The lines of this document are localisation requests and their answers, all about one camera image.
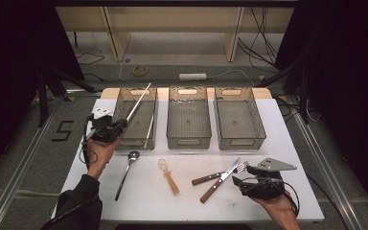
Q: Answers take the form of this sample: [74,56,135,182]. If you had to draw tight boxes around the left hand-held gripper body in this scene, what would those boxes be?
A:
[87,107,117,144]

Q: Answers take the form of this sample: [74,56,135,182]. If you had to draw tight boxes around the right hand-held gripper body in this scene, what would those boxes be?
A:
[241,157,298,201]

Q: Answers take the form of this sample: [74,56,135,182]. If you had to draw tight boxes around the metal chopstick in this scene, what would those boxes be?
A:
[127,101,143,124]
[124,100,135,122]

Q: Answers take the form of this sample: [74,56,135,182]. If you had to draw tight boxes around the transparent grey plastic bin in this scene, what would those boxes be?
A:
[166,86,213,150]
[106,86,159,151]
[214,86,267,151]

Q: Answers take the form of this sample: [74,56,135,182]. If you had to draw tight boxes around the white chopstick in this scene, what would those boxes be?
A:
[126,81,152,124]
[143,113,155,150]

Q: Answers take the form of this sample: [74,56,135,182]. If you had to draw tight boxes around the wooden handled knife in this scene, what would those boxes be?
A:
[199,156,242,204]

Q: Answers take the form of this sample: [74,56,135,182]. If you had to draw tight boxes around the wooden handled fork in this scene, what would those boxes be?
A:
[191,160,249,187]

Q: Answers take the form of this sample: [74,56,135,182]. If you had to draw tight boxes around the person's left hand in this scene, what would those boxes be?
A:
[86,138,122,179]

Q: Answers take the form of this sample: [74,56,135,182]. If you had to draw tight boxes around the person's right hand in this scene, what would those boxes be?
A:
[250,191,299,226]

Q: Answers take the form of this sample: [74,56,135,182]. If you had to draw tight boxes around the metal spoon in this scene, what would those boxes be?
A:
[114,150,141,202]

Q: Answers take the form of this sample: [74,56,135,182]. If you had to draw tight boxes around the beige wooden board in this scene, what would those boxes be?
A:
[100,86,273,101]

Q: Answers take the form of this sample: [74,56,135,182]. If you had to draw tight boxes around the yellow tape roll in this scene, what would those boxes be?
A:
[131,64,150,78]

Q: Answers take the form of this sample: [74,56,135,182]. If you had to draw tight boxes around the black metal stand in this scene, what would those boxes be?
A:
[255,61,311,126]
[35,65,99,128]

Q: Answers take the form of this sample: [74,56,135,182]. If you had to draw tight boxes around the white power strip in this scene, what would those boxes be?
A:
[178,72,208,81]

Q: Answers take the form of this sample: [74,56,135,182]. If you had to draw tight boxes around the beige wooden shelf unit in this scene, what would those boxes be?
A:
[55,6,296,63]

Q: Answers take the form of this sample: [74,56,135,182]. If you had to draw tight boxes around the dark curtain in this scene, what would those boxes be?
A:
[0,0,86,184]
[273,0,368,213]

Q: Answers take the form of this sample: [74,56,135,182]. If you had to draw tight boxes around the left hand-held gripper cable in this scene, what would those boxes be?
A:
[39,114,100,230]

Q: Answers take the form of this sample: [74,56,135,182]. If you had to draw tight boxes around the hand-held gripper cable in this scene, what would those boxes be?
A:
[39,114,100,230]
[279,180,346,230]

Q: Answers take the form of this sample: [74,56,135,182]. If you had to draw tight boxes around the right hand-held gripper cable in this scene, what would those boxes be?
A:
[279,180,346,230]

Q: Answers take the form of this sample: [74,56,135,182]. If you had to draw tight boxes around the black floor cable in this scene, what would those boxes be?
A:
[81,72,105,83]
[76,51,106,67]

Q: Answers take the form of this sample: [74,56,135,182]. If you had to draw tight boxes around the aluminium floor rail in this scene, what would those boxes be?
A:
[0,95,62,230]
[287,104,366,230]

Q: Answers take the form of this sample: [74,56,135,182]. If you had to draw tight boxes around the tangled floor cables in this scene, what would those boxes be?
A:
[275,95,321,125]

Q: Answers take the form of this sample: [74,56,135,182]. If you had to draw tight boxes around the black cable bundle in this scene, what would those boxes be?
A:
[237,6,280,70]

